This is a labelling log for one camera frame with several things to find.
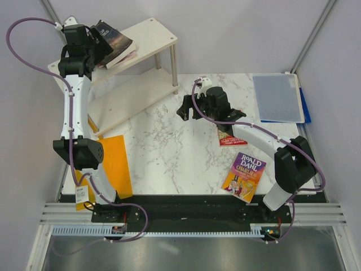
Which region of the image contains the red 13-Storey Treehouse book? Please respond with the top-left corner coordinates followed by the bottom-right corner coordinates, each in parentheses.
top-left (217, 130), bottom-right (248, 147)

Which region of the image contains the orange plastic file folder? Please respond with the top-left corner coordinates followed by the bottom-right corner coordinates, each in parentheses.
top-left (76, 135), bottom-right (133, 206)

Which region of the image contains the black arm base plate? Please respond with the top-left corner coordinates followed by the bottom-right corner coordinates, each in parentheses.
top-left (91, 195), bottom-right (291, 233)

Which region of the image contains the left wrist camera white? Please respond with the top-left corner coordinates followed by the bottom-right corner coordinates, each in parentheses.
top-left (55, 16), bottom-right (78, 31)

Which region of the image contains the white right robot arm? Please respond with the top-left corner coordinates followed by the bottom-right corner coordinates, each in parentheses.
top-left (177, 87), bottom-right (320, 222)

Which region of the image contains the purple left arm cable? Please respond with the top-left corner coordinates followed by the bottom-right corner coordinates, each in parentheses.
top-left (5, 17), bottom-right (149, 257)

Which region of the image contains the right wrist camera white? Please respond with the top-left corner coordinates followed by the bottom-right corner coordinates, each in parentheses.
top-left (196, 76), bottom-right (213, 99)

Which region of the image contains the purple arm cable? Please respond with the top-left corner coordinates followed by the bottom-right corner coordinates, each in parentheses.
top-left (191, 78), bottom-right (325, 245)
top-left (5, 17), bottom-right (149, 257)

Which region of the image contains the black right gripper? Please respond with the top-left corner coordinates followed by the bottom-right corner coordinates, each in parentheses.
top-left (177, 93), bottom-right (218, 121)

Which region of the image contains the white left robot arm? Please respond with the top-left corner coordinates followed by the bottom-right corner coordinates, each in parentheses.
top-left (53, 24), bottom-right (124, 222)

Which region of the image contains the white two-tier shelf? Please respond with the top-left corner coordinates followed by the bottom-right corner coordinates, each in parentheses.
top-left (47, 17), bottom-right (180, 138)

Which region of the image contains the blue file folder underneath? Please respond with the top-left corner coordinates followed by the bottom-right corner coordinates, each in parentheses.
top-left (261, 87), bottom-right (311, 124)

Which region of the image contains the Roald Dahl Charlie book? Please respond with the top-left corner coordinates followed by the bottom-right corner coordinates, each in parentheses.
top-left (221, 152), bottom-right (266, 203)

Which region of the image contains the dark Tale of Two Cities book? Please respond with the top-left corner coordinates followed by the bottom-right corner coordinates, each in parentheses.
top-left (95, 20), bottom-right (137, 69)

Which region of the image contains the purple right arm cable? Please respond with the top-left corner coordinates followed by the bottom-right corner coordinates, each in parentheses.
top-left (191, 78), bottom-right (325, 245)

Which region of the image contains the translucent blue file folder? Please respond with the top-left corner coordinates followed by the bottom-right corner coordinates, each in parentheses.
top-left (253, 73), bottom-right (305, 124)

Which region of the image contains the Taming of the Shrew book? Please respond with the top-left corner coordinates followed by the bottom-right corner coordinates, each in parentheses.
top-left (98, 51), bottom-right (138, 68)

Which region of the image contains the aluminium frame rail front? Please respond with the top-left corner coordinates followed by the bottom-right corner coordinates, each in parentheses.
top-left (40, 203), bottom-right (346, 226)

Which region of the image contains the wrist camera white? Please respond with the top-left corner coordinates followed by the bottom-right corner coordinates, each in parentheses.
top-left (55, 16), bottom-right (78, 31)
top-left (196, 76), bottom-right (213, 99)

